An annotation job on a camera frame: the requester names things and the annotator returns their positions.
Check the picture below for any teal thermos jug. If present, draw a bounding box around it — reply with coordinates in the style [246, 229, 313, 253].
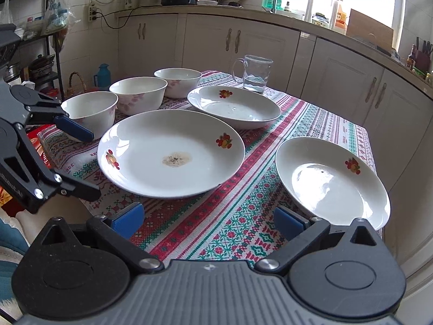
[94, 63, 112, 90]

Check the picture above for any orange juice bottle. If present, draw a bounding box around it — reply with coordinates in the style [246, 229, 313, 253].
[330, 0, 349, 34]

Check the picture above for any knife block with knives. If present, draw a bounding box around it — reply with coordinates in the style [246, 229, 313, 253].
[414, 37, 433, 74]

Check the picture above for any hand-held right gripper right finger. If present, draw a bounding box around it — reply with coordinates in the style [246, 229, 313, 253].
[254, 206, 384, 275]

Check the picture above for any clear glass mug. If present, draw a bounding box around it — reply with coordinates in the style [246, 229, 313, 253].
[232, 54, 274, 94]

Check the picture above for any glass jar with green lid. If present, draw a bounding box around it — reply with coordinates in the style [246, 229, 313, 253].
[311, 13, 330, 28]

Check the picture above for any wicker basket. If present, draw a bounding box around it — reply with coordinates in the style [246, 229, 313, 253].
[64, 72, 87, 99]

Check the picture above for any red green patterned tablecloth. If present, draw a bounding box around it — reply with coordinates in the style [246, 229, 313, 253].
[37, 70, 384, 265]

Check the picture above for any white plate with fruit print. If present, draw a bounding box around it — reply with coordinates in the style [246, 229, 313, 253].
[97, 109, 246, 199]
[275, 137, 391, 231]
[187, 86, 282, 130]

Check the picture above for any black metal shelf rack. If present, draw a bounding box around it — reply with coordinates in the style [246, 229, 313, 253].
[0, 0, 65, 102]

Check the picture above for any clear plastic bag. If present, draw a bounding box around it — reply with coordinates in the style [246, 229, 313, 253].
[43, 0, 74, 35]

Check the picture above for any dark cooking pot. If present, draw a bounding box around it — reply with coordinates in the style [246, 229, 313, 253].
[29, 54, 56, 79]

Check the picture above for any wooden cutting board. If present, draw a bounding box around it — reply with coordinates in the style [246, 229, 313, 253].
[347, 8, 395, 48]

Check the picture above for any white bowl with pink flowers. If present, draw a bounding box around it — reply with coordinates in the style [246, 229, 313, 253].
[154, 68, 203, 99]
[109, 76, 168, 116]
[61, 91, 119, 142]

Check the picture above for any black power cable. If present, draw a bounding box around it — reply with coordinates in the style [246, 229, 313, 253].
[96, 6, 136, 30]

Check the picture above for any red box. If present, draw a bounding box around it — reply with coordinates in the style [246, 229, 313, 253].
[26, 125, 51, 171]

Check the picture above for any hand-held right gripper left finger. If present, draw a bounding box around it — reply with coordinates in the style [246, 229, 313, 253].
[33, 202, 165, 273]

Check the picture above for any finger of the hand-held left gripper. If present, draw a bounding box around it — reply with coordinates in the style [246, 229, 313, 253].
[26, 103, 94, 142]
[20, 156, 101, 201]

